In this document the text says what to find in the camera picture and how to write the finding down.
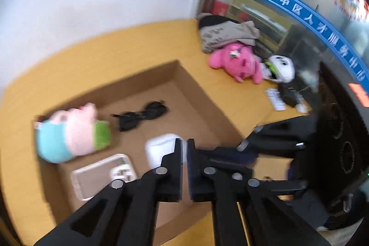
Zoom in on brown cardboard box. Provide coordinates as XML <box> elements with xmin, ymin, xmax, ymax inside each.
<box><xmin>33</xmin><ymin>59</ymin><xmax>293</xmax><ymax>246</ymax></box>

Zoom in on panda plush toy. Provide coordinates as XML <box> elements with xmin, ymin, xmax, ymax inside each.
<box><xmin>262</xmin><ymin>55</ymin><xmax>295</xmax><ymax>84</ymax></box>

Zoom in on pink plush toy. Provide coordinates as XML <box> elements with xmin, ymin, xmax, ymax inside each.
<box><xmin>208</xmin><ymin>42</ymin><xmax>263</xmax><ymax>84</ymax></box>

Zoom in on blue banner strip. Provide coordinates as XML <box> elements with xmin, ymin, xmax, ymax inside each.
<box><xmin>264</xmin><ymin>0</ymin><xmax>368</xmax><ymax>91</ymax></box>

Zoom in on white clear phone case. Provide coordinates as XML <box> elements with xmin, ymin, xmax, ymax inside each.
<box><xmin>70</xmin><ymin>154</ymin><xmax>138</xmax><ymax>201</ymax></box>

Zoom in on black tracking camera module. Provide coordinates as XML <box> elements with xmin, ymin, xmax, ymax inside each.
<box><xmin>288</xmin><ymin>62</ymin><xmax>368</xmax><ymax>230</ymax></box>

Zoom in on pig plush toy blue shirt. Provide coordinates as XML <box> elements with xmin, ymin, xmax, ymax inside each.
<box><xmin>34</xmin><ymin>102</ymin><xmax>111</xmax><ymax>163</ymax></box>

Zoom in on grey printed cloth bag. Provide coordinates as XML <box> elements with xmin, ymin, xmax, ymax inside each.
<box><xmin>198</xmin><ymin>14</ymin><xmax>260</xmax><ymax>54</ymax></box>

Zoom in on black sunglasses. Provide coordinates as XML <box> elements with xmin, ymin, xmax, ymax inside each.
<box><xmin>110</xmin><ymin>101</ymin><xmax>169</xmax><ymax>132</ymax></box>

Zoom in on white blister pack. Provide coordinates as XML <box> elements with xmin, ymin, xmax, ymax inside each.
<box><xmin>266</xmin><ymin>88</ymin><xmax>286</xmax><ymax>111</ymax></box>

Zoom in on white earbuds case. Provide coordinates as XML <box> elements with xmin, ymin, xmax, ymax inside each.
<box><xmin>144</xmin><ymin>133</ymin><xmax>181</xmax><ymax>169</ymax></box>

